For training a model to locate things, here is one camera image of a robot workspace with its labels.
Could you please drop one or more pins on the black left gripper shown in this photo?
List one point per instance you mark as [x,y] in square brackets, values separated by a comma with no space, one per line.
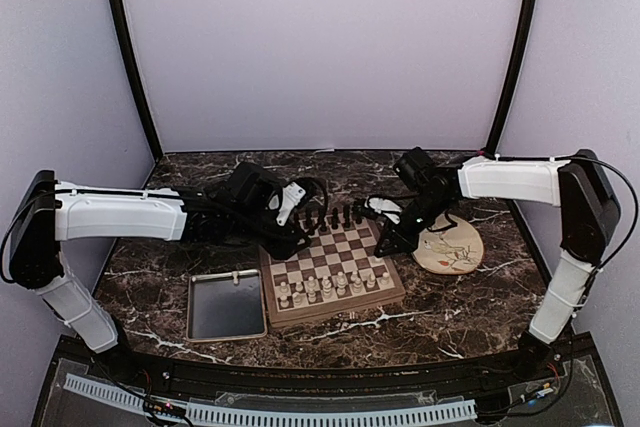
[285,247]

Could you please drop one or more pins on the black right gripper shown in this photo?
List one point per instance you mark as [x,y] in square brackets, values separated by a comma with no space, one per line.
[402,242]

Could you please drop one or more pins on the white chess king piece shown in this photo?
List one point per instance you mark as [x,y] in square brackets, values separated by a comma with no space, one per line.
[341,283]

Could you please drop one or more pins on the white chess knight piece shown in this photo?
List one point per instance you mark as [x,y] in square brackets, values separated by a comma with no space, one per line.
[298,294]

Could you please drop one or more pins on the white chess queen piece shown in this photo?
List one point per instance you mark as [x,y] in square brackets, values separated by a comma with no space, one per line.
[327,288]

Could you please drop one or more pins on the white chess pawn piece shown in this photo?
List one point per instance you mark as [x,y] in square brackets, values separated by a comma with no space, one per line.
[311,285]

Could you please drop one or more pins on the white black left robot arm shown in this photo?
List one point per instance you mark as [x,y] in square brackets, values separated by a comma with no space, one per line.
[252,204]

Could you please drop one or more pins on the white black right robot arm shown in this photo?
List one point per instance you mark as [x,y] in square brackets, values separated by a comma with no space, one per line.
[577,186]

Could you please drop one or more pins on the dark chess pieces row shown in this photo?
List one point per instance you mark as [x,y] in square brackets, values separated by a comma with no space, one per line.
[347,217]

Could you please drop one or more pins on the wooden chess board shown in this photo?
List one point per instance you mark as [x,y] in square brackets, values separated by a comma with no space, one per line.
[328,255]

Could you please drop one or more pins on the round bird pattern plate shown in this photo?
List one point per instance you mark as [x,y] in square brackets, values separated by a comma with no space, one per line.
[451,246]

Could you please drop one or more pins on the metal tray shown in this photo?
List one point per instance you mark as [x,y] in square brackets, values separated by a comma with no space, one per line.
[219,311]

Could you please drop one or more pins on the black front rail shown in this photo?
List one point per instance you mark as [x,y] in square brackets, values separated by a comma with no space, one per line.
[182,373]

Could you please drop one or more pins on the white perforated cable duct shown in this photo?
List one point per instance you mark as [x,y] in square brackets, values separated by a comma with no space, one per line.
[233,409]

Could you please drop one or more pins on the black right frame post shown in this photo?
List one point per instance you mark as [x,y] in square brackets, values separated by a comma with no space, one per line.
[512,74]

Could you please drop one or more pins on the black frame post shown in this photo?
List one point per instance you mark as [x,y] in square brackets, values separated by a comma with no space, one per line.
[134,78]
[512,74]

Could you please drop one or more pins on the black left frame post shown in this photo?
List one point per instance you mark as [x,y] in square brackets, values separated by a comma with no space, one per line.
[134,78]

